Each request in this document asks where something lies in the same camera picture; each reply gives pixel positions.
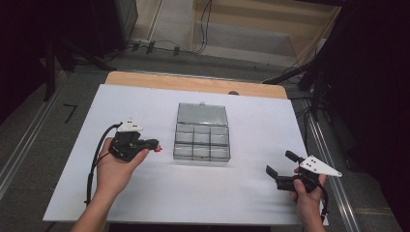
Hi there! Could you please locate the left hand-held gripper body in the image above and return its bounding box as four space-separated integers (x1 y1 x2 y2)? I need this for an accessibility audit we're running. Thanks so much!
108 118 150 162

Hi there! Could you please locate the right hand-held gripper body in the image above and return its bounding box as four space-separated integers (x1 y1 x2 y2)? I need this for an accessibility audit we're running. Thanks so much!
276 155 343 193

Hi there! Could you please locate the clear plastic compartment box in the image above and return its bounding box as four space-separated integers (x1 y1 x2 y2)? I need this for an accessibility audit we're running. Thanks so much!
172 101 231 162

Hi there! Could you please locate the person's left hand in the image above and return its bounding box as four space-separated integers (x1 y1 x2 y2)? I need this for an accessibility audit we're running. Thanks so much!
96 136 151 199

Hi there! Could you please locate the person's right hand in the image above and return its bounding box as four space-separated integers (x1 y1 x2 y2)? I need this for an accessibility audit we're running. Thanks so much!
289 167 328 223

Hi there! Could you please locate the wooden table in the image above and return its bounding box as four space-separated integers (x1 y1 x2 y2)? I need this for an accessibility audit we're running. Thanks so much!
104 71 288 100

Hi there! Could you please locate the white table board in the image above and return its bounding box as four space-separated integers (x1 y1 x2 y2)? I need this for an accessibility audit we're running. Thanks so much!
43 84 330 226

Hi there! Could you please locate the black metal stand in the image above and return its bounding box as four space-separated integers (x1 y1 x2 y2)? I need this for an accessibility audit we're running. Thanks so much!
262 61 333 122
41 38 118 102

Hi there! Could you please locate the black curtain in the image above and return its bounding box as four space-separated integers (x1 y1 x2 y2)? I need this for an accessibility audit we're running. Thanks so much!
322 0 410 232

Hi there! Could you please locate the white power strip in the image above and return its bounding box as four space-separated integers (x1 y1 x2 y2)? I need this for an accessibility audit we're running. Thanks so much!
129 39 153 48

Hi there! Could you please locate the dark cabinet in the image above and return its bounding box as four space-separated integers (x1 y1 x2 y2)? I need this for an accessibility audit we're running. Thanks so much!
90 0 139 56

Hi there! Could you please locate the metal floor rail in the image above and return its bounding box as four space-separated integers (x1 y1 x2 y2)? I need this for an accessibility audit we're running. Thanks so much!
302 97 362 232
0 71 67 201

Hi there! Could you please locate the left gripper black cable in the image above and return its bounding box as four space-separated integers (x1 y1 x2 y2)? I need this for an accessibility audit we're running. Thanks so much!
84 122 124 207

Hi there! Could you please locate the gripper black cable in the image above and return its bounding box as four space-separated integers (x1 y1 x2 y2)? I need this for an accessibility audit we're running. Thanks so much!
317 183 331 224
84 122 124 207

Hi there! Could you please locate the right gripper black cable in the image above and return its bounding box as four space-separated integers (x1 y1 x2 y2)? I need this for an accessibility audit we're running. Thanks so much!
317 183 331 224

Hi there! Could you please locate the hanging black cable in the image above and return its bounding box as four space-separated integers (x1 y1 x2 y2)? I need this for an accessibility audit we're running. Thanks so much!
192 0 214 55

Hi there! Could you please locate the light wooden frame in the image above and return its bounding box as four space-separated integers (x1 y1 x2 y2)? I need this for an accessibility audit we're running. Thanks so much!
191 0 342 67

